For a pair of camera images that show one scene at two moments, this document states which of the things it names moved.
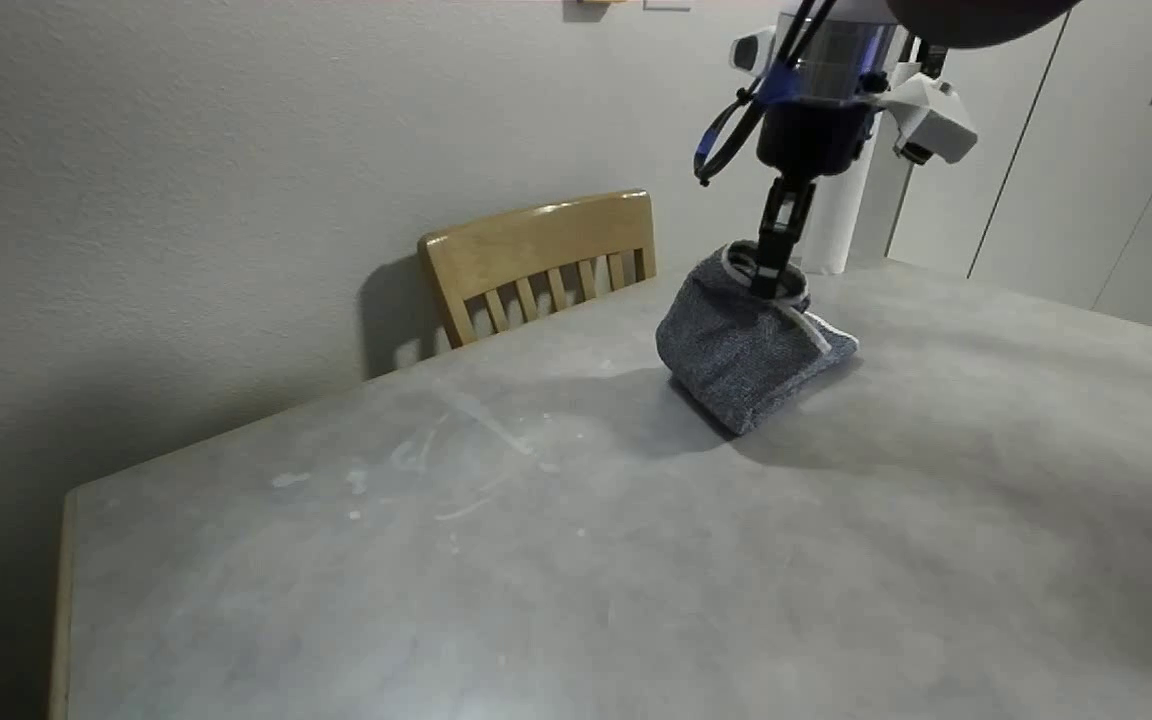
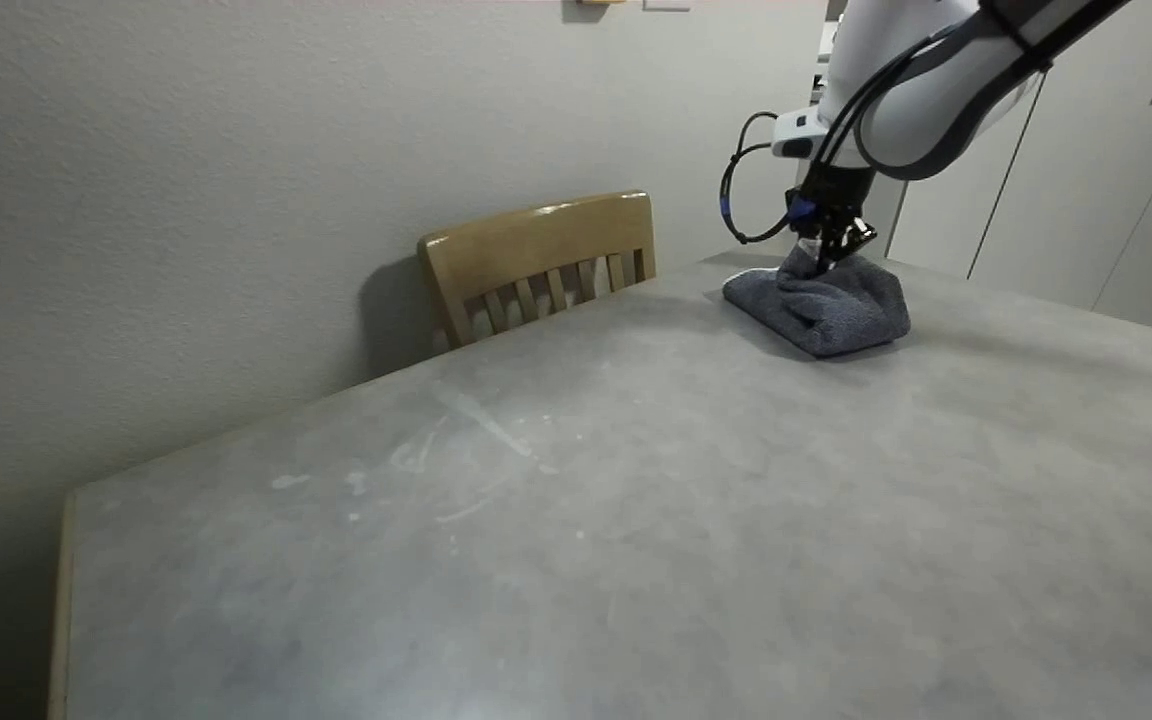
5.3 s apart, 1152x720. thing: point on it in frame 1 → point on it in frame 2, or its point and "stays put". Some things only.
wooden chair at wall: x=533 y=261 stays put
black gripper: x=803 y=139 → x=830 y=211
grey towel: x=737 y=349 → x=844 y=308
